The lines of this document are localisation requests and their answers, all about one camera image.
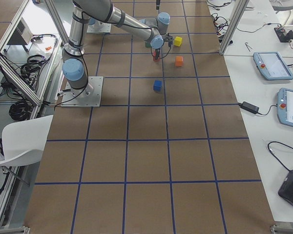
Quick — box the yellow block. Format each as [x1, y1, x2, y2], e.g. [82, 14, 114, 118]
[173, 36, 183, 47]

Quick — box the grey electronics box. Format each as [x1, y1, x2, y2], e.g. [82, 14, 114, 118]
[7, 18, 33, 52]

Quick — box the lower teach pendant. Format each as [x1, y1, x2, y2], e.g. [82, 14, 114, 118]
[277, 88, 293, 127]

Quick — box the orange block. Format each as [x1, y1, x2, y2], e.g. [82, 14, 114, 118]
[175, 56, 184, 67]

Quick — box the teach pendant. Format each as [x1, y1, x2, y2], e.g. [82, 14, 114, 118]
[277, 88, 293, 127]
[252, 52, 293, 80]

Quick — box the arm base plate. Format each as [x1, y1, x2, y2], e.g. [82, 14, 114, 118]
[61, 76, 104, 108]
[87, 21, 111, 34]

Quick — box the blue block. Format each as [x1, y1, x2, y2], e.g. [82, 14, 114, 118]
[153, 80, 162, 92]

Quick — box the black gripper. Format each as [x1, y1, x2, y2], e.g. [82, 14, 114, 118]
[153, 48, 161, 60]

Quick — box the upper teach pendant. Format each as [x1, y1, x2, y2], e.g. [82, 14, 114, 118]
[252, 52, 293, 80]

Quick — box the black power adapter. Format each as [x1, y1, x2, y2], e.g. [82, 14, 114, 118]
[238, 101, 259, 114]

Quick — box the white chair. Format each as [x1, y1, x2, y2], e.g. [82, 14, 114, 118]
[0, 115, 53, 166]

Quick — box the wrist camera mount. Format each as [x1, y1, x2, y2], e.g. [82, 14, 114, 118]
[165, 33, 174, 48]

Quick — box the aluminium frame post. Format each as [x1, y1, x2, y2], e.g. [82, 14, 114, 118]
[219, 0, 249, 55]

